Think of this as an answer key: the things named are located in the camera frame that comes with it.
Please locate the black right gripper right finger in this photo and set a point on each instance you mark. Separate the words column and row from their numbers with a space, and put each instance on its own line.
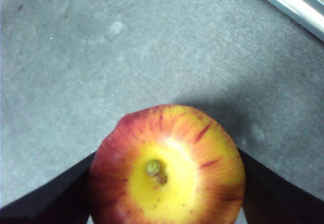
column 278, row 198

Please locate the cream Toshiba toaster oven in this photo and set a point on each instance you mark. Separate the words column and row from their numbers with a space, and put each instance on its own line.
column 298, row 3

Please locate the red yellow apple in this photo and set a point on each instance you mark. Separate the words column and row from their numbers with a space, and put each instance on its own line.
column 167, row 168

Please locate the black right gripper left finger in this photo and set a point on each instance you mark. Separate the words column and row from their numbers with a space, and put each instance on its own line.
column 50, row 201

